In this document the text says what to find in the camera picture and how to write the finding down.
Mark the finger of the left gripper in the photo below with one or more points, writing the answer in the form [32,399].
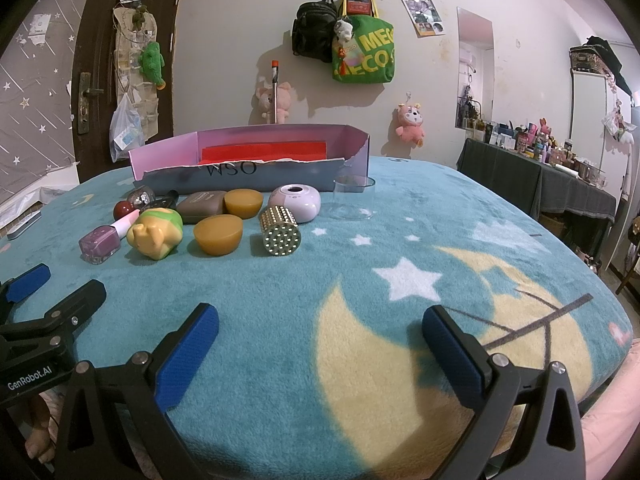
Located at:
[61,320]
[18,289]

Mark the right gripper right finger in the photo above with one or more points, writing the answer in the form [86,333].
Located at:
[548,443]

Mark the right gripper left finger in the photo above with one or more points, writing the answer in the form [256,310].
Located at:
[103,403]

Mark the purple nail polish bottle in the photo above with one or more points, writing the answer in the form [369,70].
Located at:
[102,242]

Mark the red ball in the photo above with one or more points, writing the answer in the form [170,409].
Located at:
[122,208]

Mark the yellow green capybara toy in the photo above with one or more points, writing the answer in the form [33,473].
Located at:
[156,232]

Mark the silver shiny egg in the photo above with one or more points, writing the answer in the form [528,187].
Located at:
[141,198]

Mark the black nail polish bottle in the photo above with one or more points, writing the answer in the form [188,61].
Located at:
[168,201]

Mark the amber dome soap front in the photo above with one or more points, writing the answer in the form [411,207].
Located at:
[219,235]

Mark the amber dome soap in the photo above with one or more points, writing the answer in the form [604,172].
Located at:
[243,202]
[219,235]

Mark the brown eye shadow case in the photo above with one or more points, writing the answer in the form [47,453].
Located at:
[201,205]

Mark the lilac round case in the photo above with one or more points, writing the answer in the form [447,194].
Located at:
[302,200]

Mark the clear plastic cup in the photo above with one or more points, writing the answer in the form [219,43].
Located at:
[352,198]

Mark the person's left hand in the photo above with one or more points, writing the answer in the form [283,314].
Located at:
[42,414]

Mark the white remote device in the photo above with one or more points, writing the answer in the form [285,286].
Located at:
[22,225]

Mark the white plastic bag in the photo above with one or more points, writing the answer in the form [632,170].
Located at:
[126,131]

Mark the teal moon star blanket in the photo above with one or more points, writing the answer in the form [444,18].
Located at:
[320,369]

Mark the dark cloth covered table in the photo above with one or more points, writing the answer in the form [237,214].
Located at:
[580,212]

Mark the green dinosaur plush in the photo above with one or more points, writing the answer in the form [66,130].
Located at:
[152,64]

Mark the pink cardboard tray box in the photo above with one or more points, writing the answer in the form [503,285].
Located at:
[261,157]

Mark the dark brown door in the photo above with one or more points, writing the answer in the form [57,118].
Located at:
[94,82]

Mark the pink plush toy right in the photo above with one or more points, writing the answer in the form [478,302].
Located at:
[410,121]

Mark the pink plush toy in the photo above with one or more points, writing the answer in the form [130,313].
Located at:
[410,121]
[264,101]

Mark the pink plush toy centre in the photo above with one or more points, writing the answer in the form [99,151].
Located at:
[264,101]

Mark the black backpack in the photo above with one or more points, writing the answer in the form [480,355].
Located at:
[313,30]

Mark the green tote bag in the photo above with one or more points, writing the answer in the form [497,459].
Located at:
[363,48]

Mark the orange grey mop handle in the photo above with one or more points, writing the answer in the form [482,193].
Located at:
[274,90]

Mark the photo poster on wall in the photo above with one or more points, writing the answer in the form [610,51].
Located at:
[425,18]

